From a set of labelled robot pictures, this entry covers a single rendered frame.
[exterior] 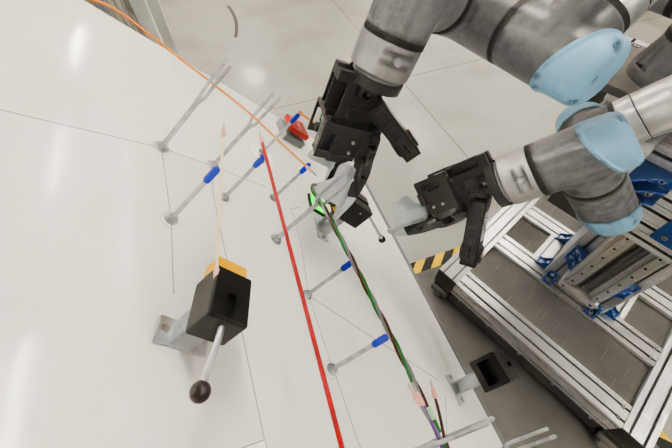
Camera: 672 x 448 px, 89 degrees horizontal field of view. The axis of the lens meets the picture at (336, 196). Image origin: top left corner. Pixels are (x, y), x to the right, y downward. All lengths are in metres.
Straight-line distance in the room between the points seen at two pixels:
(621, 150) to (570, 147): 0.05
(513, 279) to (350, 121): 1.35
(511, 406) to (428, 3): 1.57
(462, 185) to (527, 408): 1.33
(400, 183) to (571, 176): 1.64
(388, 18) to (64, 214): 0.35
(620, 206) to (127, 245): 0.58
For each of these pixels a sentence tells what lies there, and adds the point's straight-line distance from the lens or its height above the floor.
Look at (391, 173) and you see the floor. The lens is 2.15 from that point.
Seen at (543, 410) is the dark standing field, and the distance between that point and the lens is 1.80.
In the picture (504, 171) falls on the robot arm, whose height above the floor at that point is 1.24.
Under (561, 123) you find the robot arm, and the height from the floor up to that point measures 1.21.
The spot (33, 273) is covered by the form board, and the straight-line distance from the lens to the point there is 0.32.
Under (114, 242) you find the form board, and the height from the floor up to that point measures 1.33.
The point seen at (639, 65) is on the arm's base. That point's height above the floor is 1.19.
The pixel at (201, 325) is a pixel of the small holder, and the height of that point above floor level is 1.34.
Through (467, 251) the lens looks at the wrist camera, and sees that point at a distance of 0.58.
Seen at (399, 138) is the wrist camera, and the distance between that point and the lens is 0.48.
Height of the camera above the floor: 1.59
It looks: 53 degrees down
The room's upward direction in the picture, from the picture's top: straight up
